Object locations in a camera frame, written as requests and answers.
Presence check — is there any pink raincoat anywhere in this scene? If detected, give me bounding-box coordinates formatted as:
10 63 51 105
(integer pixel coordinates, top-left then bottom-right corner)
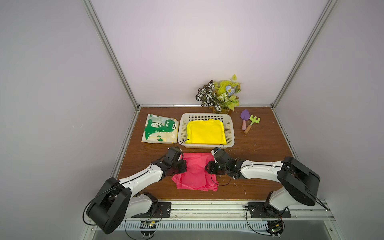
172 153 218 192

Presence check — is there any plain yellow raincoat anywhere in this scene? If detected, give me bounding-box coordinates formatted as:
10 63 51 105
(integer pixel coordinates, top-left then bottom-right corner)
186 119 227 145

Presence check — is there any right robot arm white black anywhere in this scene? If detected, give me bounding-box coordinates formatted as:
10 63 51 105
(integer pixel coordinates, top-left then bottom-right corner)
205 148 327 217

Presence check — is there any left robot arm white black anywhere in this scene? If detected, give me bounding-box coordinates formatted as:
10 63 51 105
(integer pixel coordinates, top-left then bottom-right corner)
82 147 187 234

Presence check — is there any green dinosaur folded raincoat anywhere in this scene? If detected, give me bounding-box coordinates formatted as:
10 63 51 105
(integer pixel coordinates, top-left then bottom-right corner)
142 114 179 144

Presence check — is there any white plastic perforated basket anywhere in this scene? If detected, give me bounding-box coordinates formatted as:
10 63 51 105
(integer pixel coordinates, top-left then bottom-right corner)
178 113 235 148

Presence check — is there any green toy rake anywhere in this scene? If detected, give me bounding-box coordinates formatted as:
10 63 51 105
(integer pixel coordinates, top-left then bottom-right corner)
244 115 261 134

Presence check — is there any purple toy trowel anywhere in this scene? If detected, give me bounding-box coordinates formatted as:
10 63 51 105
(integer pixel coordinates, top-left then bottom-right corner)
240 110 251 131

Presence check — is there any left circuit board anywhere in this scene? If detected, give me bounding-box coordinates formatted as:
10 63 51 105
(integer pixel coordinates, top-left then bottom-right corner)
139 221 158 240

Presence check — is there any circuit board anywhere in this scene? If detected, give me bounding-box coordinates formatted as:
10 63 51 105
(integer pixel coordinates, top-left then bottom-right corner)
267 219 285 238
139 221 158 240

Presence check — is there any artificial potted plant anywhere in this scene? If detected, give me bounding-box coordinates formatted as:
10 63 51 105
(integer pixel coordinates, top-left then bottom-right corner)
195 74 242 114

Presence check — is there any right circuit board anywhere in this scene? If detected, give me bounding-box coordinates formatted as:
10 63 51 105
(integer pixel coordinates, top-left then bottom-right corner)
267 219 285 238

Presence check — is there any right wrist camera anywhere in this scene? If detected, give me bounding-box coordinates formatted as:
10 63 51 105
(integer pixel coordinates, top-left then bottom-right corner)
211 147 225 156

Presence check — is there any aluminium front rail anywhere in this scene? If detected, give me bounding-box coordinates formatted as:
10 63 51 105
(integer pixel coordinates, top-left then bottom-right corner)
117 200 335 223

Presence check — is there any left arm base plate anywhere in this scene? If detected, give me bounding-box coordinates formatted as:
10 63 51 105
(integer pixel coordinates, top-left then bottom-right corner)
139 202 172 219

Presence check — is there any right base black cable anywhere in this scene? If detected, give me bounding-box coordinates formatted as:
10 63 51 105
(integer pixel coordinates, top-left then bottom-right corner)
243 205 272 237

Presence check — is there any base black cable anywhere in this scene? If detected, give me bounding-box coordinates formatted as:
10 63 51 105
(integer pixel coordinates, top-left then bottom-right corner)
243 205 272 237
123 218 157 240

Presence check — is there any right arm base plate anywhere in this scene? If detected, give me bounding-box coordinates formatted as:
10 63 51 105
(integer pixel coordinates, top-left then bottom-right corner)
245 202 292 219

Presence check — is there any left base black cable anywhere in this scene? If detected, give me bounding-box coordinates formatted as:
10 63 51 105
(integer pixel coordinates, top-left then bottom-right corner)
123 218 157 240

